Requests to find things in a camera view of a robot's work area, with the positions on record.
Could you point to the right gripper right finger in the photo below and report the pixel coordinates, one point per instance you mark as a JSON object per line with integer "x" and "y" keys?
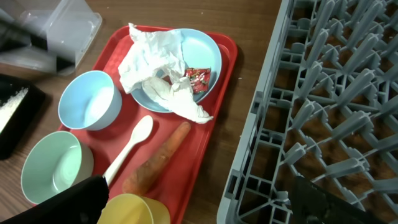
{"x": 312, "y": 204}

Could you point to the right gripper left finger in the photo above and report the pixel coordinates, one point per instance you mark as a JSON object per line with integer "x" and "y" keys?
{"x": 82, "y": 203}

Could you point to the yellow plastic cup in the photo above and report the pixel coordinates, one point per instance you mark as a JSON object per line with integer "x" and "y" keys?
{"x": 134, "y": 209}

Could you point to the green bowl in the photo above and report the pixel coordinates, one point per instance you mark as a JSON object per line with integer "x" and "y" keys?
{"x": 56, "y": 163}

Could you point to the light blue bowl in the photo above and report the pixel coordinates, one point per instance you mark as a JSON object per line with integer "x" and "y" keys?
{"x": 91, "y": 101}

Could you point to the white rice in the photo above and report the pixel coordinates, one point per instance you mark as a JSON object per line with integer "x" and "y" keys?
{"x": 10, "y": 106}

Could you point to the white napkin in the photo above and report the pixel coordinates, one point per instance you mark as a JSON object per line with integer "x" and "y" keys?
{"x": 155, "y": 64}

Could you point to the red snack wrapper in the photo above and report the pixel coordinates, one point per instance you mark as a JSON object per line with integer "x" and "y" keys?
{"x": 199, "y": 79}

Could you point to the grey dishwasher rack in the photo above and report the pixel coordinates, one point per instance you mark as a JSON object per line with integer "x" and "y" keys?
{"x": 325, "y": 109}

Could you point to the orange carrot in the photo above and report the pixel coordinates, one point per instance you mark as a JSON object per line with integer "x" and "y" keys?
{"x": 140, "y": 180}

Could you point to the red serving tray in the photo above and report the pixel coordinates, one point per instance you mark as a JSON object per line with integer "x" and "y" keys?
{"x": 174, "y": 186}

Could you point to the white plastic spoon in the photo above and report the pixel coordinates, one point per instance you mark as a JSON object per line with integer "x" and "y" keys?
{"x": 141, "y": 132}

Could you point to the black tray bin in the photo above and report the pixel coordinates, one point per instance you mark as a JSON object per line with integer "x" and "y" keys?
{"x": 24, "y": 114}

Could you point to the clear plastic bin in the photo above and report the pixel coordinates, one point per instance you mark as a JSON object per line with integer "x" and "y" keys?
{"x": 68, "y": 24}

